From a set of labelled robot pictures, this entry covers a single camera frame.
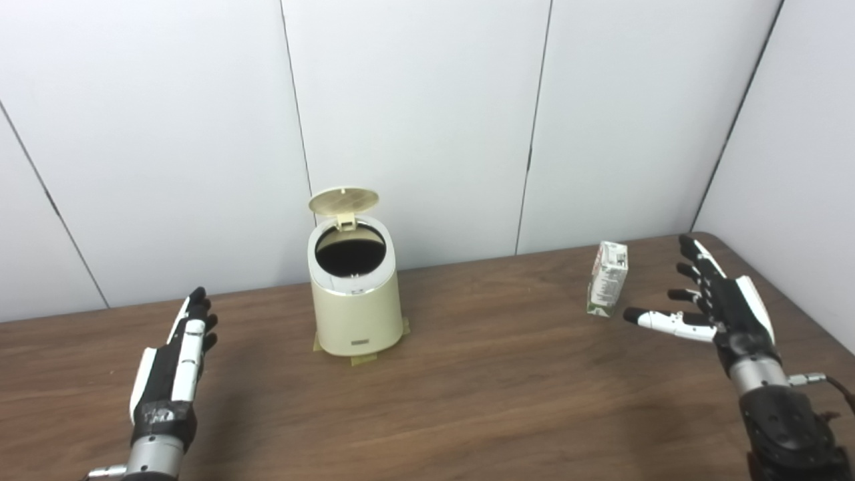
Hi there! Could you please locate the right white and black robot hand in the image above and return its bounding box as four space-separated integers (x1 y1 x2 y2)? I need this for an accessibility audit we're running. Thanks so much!
623 234 781 381

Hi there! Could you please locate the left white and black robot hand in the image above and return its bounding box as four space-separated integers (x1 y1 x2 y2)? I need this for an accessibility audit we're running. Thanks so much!
129 287 219 452

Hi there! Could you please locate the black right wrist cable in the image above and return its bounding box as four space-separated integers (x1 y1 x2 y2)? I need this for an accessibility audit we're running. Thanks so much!
788 373 855 415

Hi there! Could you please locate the cream-colored round bin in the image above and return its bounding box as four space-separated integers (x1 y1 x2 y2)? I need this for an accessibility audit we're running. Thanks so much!
307 214 403 356

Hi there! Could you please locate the white and green milk carton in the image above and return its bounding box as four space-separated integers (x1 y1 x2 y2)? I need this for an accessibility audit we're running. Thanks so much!
586 241 629 317

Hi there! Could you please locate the cream round bin lid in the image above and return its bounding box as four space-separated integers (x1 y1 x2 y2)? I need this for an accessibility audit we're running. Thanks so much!
309 187 380 231

